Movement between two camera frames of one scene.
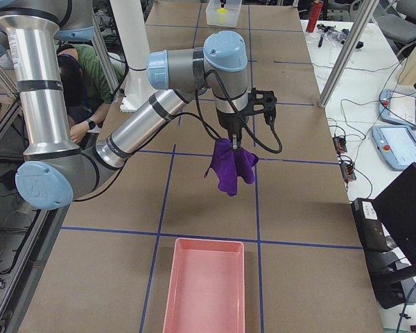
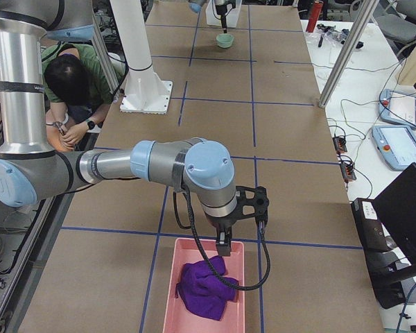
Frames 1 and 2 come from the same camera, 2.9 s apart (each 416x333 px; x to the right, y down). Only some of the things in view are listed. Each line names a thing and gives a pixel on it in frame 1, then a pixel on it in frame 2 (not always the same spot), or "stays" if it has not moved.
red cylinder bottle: [314, 14] stays
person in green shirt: [84, 88] stays
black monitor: [403, 207] stays
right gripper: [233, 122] → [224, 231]
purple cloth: [228, 164] → [202, 291]
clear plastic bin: [233, 7] stays
